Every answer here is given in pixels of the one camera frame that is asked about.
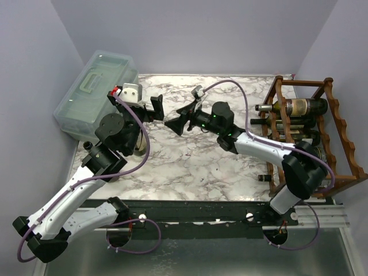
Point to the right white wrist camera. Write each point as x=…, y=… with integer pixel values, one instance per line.
x=198, y=94

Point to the green wine bottle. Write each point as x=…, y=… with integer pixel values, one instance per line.
x=297, y=107
x=310, y=136
x=87, y=145

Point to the clear glass wine bottle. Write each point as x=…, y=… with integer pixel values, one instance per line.
x=319, y=153

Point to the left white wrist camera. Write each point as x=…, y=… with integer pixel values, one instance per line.
x=130, y=93

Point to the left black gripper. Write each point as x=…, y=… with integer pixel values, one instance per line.
x=157, y=107

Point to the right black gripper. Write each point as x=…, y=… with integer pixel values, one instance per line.
x=190, y=117

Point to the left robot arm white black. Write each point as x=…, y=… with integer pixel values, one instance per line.
x=123, y=148

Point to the dark green bottle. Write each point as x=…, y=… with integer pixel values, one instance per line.
x=141, y=145

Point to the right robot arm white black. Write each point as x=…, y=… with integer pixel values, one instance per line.
x=303, y=171

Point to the brown wooden wine rack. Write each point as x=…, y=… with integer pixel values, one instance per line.
x=342, y=182

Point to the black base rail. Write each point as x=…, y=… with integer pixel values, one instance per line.
x=199, y=219

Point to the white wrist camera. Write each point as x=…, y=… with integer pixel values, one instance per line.
x=198, y=94
x=130, y=93

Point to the translucent plastic storage box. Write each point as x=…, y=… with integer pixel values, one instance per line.
x=86, y=102

